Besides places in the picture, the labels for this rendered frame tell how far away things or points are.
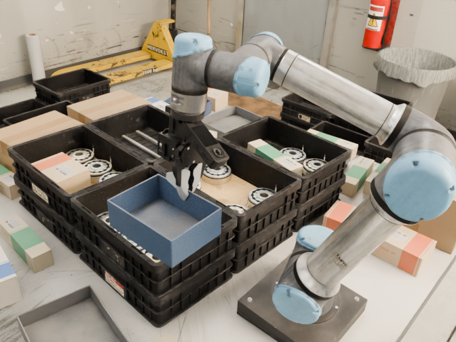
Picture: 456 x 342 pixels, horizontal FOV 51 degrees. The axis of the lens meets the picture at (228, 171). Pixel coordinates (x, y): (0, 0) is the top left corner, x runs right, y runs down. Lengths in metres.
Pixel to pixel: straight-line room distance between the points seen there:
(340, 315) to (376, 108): 0.62
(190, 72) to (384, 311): 0.91
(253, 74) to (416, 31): 3.39
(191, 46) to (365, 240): 0.51
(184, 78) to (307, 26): 3.73
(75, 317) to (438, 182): 0.98
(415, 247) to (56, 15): 4.08
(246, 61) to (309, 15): 3.72
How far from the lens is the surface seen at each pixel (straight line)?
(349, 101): 1.00
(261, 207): 1.40
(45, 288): 1.52
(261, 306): 1.35
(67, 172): 1.62
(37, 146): 1.81
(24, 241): 1.60
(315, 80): 1.00
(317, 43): 4.61
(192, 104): 0.97
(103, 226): 1.32
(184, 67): 0.95
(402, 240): 1.65
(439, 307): 2.65
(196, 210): 1.08
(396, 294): 1.56
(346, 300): 1.43
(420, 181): 0.88
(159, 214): 1.11
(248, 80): 0.90
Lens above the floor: 1.73
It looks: 31 degrees down
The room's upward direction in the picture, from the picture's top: 3 degrees clockwise
